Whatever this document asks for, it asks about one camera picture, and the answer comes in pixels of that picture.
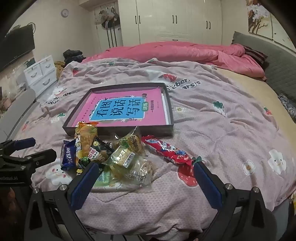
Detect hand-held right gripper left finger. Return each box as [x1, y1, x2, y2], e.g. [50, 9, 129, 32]
[23, 162, 102, 241]

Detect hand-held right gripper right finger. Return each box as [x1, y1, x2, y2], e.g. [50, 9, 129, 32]
[194, 161, 278, 241]

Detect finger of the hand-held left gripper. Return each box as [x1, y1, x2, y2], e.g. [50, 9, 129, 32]
[0, 138, 37, 153]
[0, 149, 57, 173]

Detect light green snack packet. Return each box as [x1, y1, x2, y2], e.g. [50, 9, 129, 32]
[91, 170, 130, 193]

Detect blue cookie packet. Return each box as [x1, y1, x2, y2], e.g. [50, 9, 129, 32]
[60, 140, 78, 171]

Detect black cartoon snack packet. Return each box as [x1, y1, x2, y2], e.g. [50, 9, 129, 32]
[77, 138, 114, 171]

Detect clear pastry packet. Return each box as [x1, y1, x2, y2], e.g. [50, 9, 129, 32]
[112, 126, 146, 156]
[110, 158, 155, 193]
[105, 146, 136, 174]

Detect orange crisp snack packet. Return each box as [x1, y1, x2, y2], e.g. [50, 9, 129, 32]
[76, 122, 99, 160]

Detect red snack packet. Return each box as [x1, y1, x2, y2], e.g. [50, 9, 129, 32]
[141, 136, 193, 166]

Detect dark grey shallow box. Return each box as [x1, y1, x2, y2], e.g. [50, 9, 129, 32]
[62, 82, 174, 137]

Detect person's left forearm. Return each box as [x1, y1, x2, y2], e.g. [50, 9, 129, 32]
[0, 185, 33, 234]

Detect printed pink blanket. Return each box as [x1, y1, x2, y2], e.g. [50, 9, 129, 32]
[9, 58, 296, 232]

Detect white drawer unit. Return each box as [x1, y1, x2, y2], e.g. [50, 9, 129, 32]
[24, 55, 57, 96]

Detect brown plush toy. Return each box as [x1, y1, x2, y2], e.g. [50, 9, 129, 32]
[54, 61, 65, 75]

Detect black television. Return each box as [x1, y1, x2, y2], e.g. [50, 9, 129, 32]
[0, 24, 36, 72]

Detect dark clothes pile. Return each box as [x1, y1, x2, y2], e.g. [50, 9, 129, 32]
[63, 49, 86, 64]

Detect pink book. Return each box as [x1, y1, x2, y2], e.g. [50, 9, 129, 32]
[72, 88, 170, 128]

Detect tan bed sheet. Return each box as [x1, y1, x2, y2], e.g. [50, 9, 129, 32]
[217, 68, 285, 108]

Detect dark patterned cloth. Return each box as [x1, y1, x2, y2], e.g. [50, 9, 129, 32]
[277, 93, 296, 121]

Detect pink duvet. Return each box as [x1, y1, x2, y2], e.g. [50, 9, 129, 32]
[81, 42, 266, 80]

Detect grey padded headboard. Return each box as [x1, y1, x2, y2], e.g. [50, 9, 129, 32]
[231, 31, 296, 102]

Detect striped pillow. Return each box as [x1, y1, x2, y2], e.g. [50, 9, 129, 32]
[242, 45, 269, 66]

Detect hanging clothes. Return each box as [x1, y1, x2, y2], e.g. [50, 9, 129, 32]
[95, 7, 121, 47]

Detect white wardrobe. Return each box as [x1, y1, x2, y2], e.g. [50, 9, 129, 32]
[118, 0, 234, 45]

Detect floral wall painting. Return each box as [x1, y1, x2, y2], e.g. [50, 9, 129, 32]
[246, 0, 296, 49]

